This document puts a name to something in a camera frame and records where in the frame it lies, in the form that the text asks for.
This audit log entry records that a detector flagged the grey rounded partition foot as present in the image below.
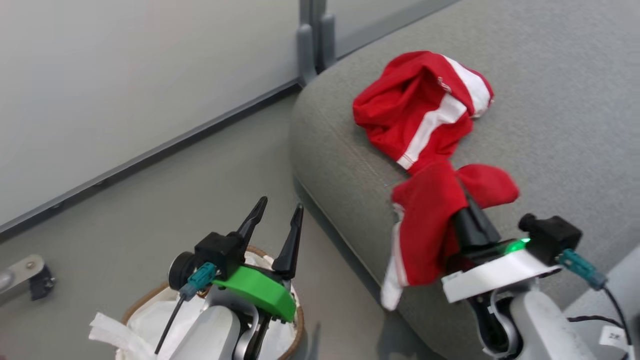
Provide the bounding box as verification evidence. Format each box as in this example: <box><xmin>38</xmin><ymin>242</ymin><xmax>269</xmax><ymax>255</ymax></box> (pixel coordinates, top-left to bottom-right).
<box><xmin>297</xmin><ymin>22</ymin><xmax>319</xmax><ymax>87</ymax></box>
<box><xmin>320</xmin><ymin>14</ymin><xmax>337</xmax><ymax>71</ymax></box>

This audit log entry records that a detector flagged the red and white garment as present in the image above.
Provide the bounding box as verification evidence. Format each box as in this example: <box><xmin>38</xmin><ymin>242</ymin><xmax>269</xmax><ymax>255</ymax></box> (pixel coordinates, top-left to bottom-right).
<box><xmin>352</xmin><ymin>50</ymin><xmax>521</xmax><ymax>312</ymax></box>

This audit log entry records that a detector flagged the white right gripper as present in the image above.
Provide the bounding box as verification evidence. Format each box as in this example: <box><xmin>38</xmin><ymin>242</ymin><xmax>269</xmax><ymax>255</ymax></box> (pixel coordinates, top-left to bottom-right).
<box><xmin>441</xmin><ymin>180</ymin><xmax>564</xmax><ymax>304</ymax></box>

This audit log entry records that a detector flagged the teal left cable connector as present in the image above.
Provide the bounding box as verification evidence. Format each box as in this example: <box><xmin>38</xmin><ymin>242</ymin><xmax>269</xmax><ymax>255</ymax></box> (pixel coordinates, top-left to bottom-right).
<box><xmin>179</xmin><ymin>262</ymin><xmax>219</xmax><ymax>301</ymax></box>

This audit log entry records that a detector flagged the brown wicker laundry basket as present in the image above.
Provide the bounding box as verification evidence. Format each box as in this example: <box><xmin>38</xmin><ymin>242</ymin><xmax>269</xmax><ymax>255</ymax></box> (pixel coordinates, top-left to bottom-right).
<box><xmin>120</xmin><ymin>245</ymin><xmax>306</xmax><ymax>360</ymax></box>

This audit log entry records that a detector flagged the grey fabric sofa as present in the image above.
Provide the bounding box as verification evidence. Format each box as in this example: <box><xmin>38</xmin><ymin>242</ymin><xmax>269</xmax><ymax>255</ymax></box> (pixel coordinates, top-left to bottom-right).
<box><xmin>290</xmin><ymin>0</ymin><xmax>640</xmax><ymax>360</ymax></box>

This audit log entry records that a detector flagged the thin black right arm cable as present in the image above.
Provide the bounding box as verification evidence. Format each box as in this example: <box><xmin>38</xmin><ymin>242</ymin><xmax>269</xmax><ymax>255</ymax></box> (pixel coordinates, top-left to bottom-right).
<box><xmin>565</xmin><ymin>285</ymin><xmax>634</xmax><ymax>351</ymax></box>

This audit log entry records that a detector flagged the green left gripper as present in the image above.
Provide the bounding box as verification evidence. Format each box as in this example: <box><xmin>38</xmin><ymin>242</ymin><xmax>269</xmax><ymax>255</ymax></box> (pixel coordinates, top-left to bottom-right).
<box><xmin>212</xmin><ymin>196</ymin><xmax>305</xmax><ymax>324</ymax></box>

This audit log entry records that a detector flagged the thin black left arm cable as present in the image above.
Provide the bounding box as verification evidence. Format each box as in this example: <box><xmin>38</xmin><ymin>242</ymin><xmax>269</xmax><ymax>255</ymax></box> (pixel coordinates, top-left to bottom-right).
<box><xmin>153</xmin><ymin>295</ymin><xmax>189</xmax><ymax>356</ymax></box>

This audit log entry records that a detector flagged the teal cable connector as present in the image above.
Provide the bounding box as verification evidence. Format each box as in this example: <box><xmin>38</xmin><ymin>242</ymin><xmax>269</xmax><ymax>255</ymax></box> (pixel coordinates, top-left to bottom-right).
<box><xmin>557</xmin><ymin>248</ymin><xmax>609</xmax><ymax>292</ymax></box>
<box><xmin>179</xmin><ymin>262</ymin><xmax>219</xmax><ymax>301</ymax></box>

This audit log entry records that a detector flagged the grey partition bottom rail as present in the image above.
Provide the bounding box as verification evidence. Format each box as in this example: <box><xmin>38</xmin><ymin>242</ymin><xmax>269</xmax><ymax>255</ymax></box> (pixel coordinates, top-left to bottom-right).
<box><xmin>335</xmin><ymin>0</ymin><xmax>462</xmax><ymax>59</ymax></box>
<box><xmin>0</xmin><ymin>77</ymin><xmax>304</xmax><ymax>242</ymax></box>

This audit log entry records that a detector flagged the teal right cable connector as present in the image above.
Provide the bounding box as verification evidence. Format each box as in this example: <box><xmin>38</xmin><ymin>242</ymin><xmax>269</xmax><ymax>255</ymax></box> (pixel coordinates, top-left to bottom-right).
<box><xmin>557</xmin><ymin>248</ymin><xmax>609</xmax><ymax>292</ymax></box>

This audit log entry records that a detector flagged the white cable label tag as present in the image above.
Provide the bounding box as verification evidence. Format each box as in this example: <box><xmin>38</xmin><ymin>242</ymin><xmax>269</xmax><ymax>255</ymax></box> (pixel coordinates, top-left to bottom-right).
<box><xmin>599</xmin><ymin>326</ymin><xmax>632</xmax><ymax>351</ymax></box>

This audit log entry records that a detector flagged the grey double partition post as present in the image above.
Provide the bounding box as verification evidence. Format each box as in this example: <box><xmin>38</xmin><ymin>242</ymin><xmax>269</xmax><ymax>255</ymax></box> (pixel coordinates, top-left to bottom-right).
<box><xmin>299</xmin><ymin>0</ymin><xmax>329</xmax><ymax>32</ymax></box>

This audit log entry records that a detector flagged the black caster wheel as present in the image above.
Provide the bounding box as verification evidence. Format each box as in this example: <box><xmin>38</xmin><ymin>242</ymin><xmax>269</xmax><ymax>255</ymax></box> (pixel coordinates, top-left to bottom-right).
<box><xmin>29</xmin><ymin>264</ymin><xmax>57</xmax><ymax>302</ymax></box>

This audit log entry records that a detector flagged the grey partition foot with plate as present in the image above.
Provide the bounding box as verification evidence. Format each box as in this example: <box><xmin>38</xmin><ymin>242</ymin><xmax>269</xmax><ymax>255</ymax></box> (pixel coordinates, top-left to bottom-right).
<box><xmin>0</xmin><ymin>254</ymin><xmax>46</xmax><ymax>306</ymax></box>

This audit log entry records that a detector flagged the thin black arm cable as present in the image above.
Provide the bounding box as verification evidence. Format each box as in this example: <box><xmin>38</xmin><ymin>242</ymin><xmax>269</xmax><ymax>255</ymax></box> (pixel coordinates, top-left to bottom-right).
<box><xmin>153</xmin><ymin>295</ymin><xmax>189</xmax><ymax>356</ymax></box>
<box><xmin>565</xmin><ymin>285</ymin><xmax>634</xmax><ymax>351</ymax></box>

